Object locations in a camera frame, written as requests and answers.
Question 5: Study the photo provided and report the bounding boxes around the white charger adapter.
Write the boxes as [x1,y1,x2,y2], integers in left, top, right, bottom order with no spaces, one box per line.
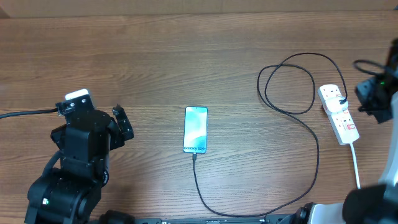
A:
[324,96,348,114]

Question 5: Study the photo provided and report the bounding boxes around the blue Galaxy smartphone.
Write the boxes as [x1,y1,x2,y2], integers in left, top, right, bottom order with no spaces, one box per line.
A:
[183,106,208,154]

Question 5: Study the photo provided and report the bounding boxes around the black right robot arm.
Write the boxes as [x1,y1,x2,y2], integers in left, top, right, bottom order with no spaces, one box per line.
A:
[342,39,397,223]

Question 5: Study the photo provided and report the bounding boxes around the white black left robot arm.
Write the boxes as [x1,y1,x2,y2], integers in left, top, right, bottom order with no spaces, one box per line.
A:
[24,103,134,223]

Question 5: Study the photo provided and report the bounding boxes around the white power strip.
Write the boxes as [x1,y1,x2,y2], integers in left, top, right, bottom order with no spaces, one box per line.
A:
[317,84,359,145]

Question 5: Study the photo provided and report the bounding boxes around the white power strip cord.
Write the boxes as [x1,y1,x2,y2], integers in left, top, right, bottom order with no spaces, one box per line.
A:
[349,142,361,190]

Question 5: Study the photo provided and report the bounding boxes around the black USB charging cable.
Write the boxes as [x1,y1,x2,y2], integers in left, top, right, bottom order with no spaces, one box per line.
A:
[192,52,349,218]

